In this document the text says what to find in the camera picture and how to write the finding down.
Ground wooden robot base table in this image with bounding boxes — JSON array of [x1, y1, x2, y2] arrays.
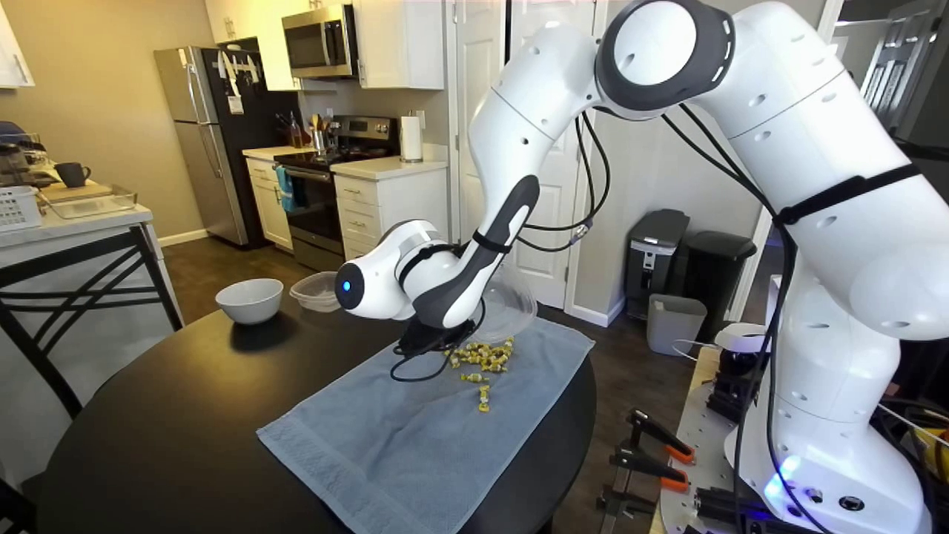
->
[[650, 344, 733, 534]]

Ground paper towel roll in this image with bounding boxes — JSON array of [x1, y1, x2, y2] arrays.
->
[[400, 117, 423, 164]]

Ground stainless microwave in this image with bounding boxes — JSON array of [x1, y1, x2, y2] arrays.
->
[[282, 4, 360, 80]]

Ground round black table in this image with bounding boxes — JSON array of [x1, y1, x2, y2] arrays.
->
[[20, 285, 598, 534]]

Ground black mug on counter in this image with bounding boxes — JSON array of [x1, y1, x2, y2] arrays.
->
[[54, 164, 93, 187]]

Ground black chair right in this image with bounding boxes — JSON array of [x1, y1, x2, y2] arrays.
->
[[0, 227, 180, 418]]

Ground white ceramic bowl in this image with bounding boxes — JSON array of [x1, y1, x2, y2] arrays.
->
[[217, 279, 285, 326]]

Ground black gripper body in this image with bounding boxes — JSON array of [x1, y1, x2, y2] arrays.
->
[[398, 322, 477, 356]]

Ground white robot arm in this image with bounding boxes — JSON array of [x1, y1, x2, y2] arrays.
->
[[334, 0, 949, 534]]

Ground black trash can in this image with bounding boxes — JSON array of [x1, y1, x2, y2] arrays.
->
[[622, 209, 756, 341]]

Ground black orange clamp lower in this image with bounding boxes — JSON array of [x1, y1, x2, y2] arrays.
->
[[610, 448, 687, 494]]

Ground small grey bin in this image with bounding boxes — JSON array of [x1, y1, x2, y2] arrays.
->
[[646, 293, 705, 356]]

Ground black orange clamp upper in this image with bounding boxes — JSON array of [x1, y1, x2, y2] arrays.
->
[[628, 409, 695, 467]]

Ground blue towel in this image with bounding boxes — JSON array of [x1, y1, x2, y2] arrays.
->
[[259, 322, 594, 534]]

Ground black stove oven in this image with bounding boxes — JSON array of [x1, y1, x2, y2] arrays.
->
[[278, 117, 398, 270]]

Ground clear plastic bowl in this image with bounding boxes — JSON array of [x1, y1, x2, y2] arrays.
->
[[475, 285, 538, 344]]

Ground white upper cabinets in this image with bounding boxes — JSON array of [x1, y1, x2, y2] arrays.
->
[[205, 0, 444, 93]]

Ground black orange clamp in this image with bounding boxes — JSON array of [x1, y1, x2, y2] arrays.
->
[[610, 448, 687, 494], [628, 409, 695, 467]]

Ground yellow food pieces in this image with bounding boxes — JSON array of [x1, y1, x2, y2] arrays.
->
[[449, 338, 514, 415]]

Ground stainless steel refrigerator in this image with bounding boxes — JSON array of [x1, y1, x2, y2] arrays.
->
[[155, 43, 294, 250]]

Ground white kitchen counter cabinet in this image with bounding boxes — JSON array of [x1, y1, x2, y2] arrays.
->
[[0, 181, 152, 264]]

